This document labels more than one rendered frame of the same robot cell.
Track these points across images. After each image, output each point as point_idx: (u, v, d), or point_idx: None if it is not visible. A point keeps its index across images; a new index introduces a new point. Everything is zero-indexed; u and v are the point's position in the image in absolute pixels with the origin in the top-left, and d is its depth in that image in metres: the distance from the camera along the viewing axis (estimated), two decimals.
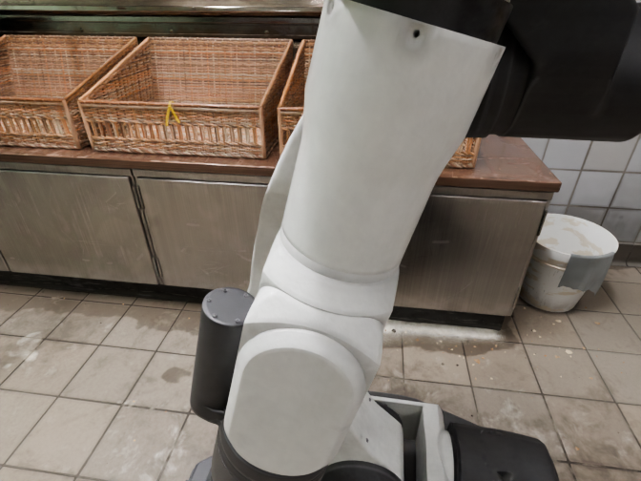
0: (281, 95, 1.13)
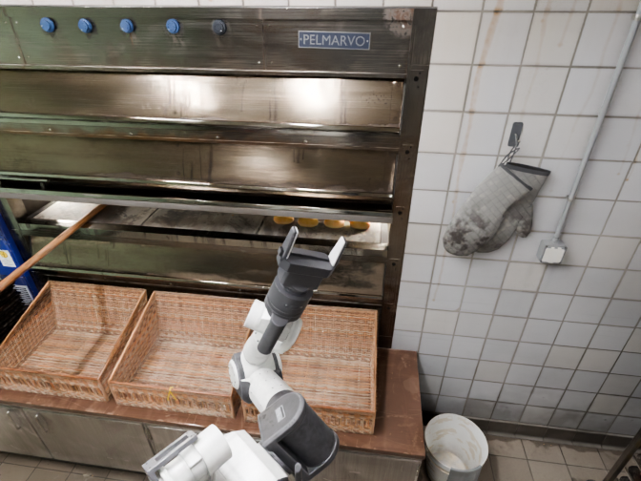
0: None
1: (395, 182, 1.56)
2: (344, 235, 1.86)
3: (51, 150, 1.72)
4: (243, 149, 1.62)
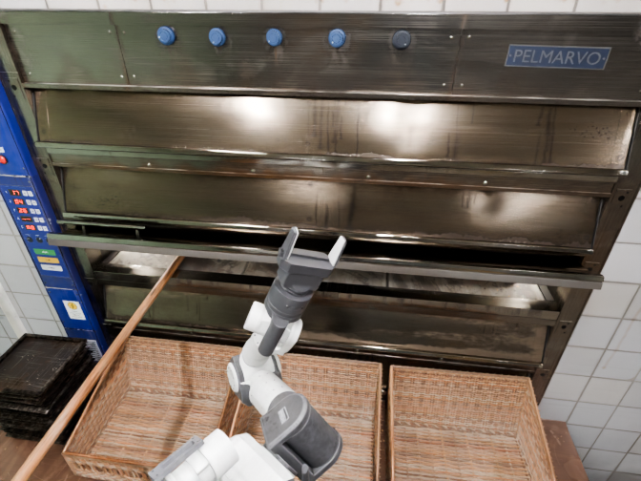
0: (391, 478, 1.35)
1: (595, 234, 1.23)
2: (495, 288, 1.53)
3: (147, 188, 1.39)
4: (397, 190, 1.28)
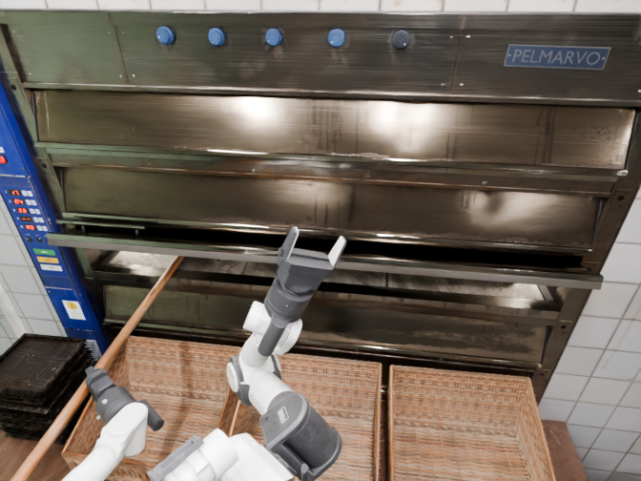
0: (391, 478, 1.35)
1: (594, 234, 1.23)
2: (495, 288, 1.53)
3: (147, 188, 1.39)
4: (397, 190, 1.28)
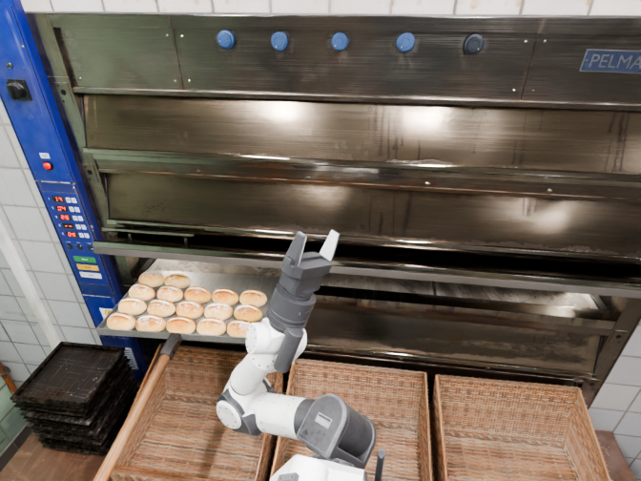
0: None
1: None
2: (546, 297, 1.49)
3: (195, 195, 1.36)
4: (455, 198, 1.25)
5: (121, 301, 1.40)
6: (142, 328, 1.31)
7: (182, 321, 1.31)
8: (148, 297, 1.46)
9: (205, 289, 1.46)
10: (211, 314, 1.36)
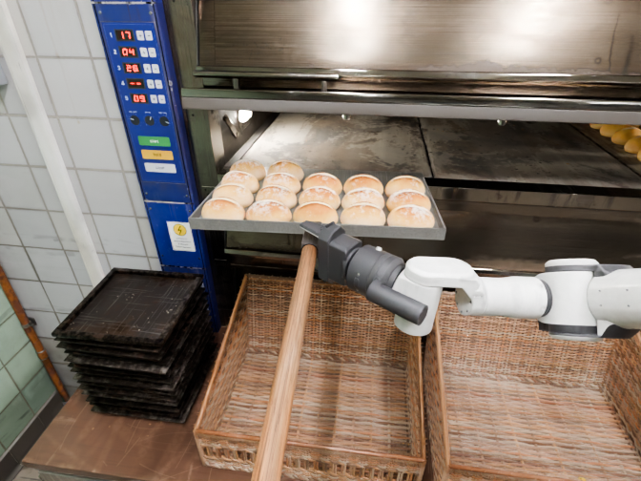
0: None
1: None
2: None
3: (333, 23, 0.90)
4: None
5: (217, 187, 0.95)
6: (259, 218, 0.86)
7: (321, 205, 0.85)
8: (251, 188, 1.00)
9: (335, 177, 1.00)
10: (357, 201, 0.91)
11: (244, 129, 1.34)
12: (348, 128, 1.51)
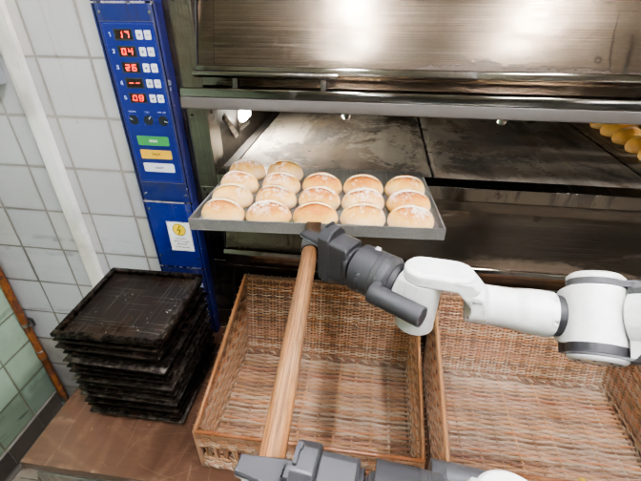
0: None
1: None
2: None
3: (332, 22, 0.90)
4: None
5: (217, 187, 0.95)
6: (259, 218, 0.86)
7: (321, 205, 0.85)
8: (251, 188, 1.00)
9: (335, 176, 1.00)
10: (357, 201, 0.91)
11: (243, 129, 1.34)
12: (348, 128, 1.51)
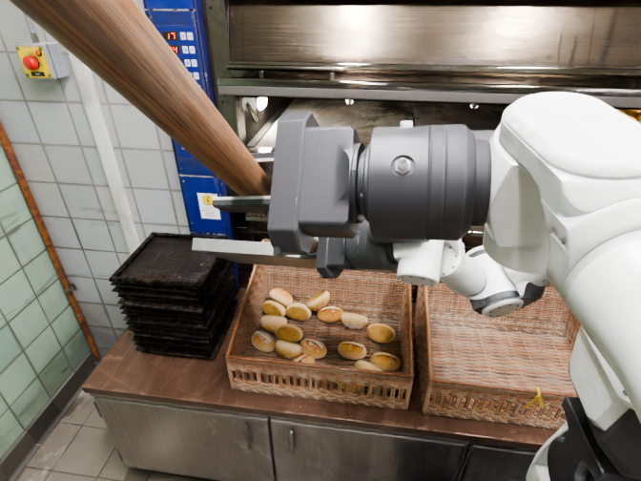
0: None
1: None
2: None
3: (339, 26, 1.13)
4: None
5: (263, 328, 1.45)
6: (286, 324, 1.42)
7: None
8: (283, 307, 1.49)
9: (339, 307, 1.50)
10: None
11: (261, 116, 1.57)
12: (350, 116, 1.73)
